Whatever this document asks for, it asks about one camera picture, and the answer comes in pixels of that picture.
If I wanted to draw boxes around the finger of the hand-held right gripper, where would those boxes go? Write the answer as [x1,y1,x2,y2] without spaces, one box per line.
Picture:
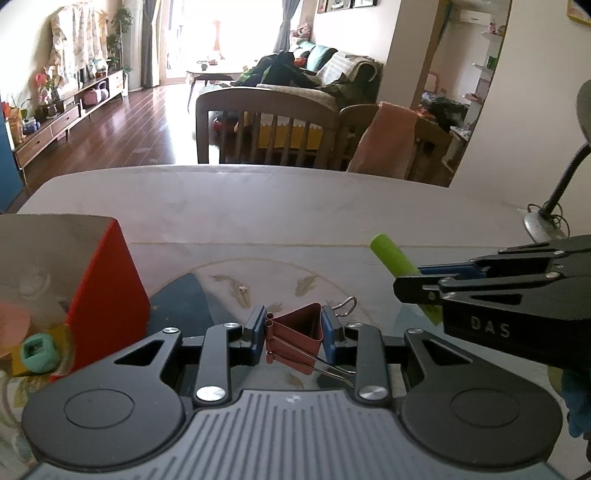
[417,235,591,278]
[394,268,591,308]

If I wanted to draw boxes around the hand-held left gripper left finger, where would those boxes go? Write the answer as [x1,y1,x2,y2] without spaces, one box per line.
[111,305,269,408]

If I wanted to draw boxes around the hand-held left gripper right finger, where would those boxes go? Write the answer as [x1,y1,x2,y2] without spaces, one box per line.
[320,305,481,408]

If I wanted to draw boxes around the red binder clip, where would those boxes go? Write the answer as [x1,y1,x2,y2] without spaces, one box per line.
[263,298,359,387]

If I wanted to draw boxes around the light green tube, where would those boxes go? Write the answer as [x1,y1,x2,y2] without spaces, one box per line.
[370,234,444,324]

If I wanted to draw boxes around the red cardboard box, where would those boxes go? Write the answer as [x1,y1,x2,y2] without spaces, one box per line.
[0,215,151,385]

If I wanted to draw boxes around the teal plastic toy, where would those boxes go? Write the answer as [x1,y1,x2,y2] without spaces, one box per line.
[21,335,61,374]

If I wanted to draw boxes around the pink heart-shaped dish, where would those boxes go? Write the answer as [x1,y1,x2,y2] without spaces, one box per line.
[0,302,32,361]

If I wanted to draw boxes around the person's right hand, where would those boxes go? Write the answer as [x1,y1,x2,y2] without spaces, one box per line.
[560,368,591,440]

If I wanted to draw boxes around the printed blue table mat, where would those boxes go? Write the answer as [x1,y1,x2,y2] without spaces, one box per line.
[0,256,568,462]

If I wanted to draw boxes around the grey desk lamp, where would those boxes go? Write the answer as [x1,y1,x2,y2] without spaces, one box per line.
[522,78,591,245]

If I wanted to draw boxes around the pink towel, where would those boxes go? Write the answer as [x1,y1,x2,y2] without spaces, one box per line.
[348,102,419,179]

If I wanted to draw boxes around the cluttered sofa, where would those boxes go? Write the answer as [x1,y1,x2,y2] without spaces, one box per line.
[233,44,385,114]

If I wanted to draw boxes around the wooden slatted dining chair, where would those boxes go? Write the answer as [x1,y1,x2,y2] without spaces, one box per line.
[195,87,343,170]

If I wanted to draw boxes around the low coffee table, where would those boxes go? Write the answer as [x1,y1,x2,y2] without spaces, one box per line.
[185,60,246,114]

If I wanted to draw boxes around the wooden television cabinet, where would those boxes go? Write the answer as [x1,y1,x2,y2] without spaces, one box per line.
[11,68,131,170]

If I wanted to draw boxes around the gold framed painting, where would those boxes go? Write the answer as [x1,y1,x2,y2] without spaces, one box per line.
[567,0,591,25]

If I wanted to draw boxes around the grey window curtain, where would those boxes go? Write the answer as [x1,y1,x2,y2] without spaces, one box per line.
[141,0,160,88]
[273,0,303,54]

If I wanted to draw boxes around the black and blue water dispenser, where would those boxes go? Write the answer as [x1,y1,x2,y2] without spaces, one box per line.
[0,115,25,210]

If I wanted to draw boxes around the pink artificial flowers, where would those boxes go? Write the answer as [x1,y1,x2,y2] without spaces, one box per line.
[31,68,61,104]

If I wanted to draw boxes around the tall green houseplant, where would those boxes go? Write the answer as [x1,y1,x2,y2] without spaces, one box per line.
[106,7,134,75]

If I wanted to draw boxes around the cloth-covered television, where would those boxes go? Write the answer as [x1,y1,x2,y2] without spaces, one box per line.
[47,2,110,83]

